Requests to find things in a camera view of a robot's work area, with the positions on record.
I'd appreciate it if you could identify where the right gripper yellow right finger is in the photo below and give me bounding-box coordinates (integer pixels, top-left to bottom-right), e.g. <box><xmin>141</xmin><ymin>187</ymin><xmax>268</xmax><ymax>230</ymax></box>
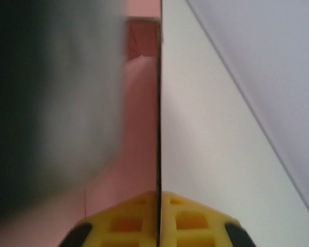
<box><xmin>161</xmin><ymin>190</ymin><xmax>256</xmax><ymax>247</ymax></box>

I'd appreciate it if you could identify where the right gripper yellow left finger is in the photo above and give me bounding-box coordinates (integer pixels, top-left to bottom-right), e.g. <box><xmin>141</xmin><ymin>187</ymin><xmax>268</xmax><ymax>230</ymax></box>
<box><xmin>58</xmin><ymin>190</ymin><xmax>160</xmax><ymax>247</ymax></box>

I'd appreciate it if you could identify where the pink paper box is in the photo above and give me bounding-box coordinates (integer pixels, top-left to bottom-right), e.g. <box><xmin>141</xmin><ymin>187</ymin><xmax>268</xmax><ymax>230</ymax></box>
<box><xmin>0</xmin><ymin>0</ymin><xmax>162</xmax><ymax>247</ymax></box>

